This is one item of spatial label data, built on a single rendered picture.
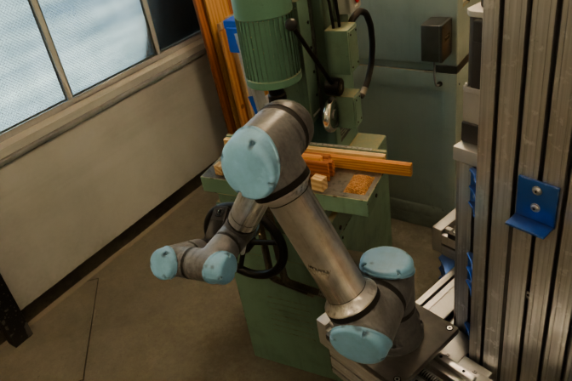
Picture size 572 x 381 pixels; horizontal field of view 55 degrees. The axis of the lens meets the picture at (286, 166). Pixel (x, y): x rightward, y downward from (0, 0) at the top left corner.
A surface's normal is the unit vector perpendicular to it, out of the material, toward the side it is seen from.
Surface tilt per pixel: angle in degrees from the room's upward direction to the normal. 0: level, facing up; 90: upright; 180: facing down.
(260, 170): 85
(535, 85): 90
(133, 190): 90
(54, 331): 0
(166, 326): 0
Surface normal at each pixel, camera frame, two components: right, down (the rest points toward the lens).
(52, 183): 0.82, 0.18
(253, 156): -0.53, 0.42
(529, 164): -0.74, 0.44
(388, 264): -0.08, -0.91
